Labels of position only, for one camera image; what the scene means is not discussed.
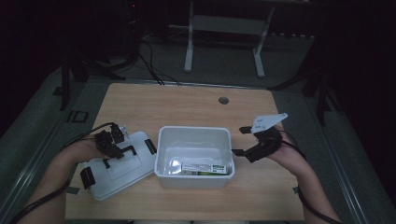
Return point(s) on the white plastic storage box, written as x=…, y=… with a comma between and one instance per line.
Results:
x=193, y=143

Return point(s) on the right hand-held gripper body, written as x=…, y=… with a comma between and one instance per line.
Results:
x=267, y=141

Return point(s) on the person's right hand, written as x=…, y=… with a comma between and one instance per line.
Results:
x=289, y=154

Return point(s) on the black metal stand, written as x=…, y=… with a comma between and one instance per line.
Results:
x=317, y=84

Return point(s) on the black tripod stand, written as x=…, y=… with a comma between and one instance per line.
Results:
x=77, y=71

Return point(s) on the white metal stand frame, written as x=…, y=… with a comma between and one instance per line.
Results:
x=225, y=25

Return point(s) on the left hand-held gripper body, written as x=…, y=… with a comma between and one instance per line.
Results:
x=107, y=140

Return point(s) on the green and white medicine box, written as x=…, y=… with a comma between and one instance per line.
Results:
x=205, y=169

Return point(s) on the person's left hand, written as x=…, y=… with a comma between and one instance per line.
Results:
x=82, y=151

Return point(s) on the grey tape marker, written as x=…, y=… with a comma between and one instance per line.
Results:
x=73, y=190
x=295, y=189

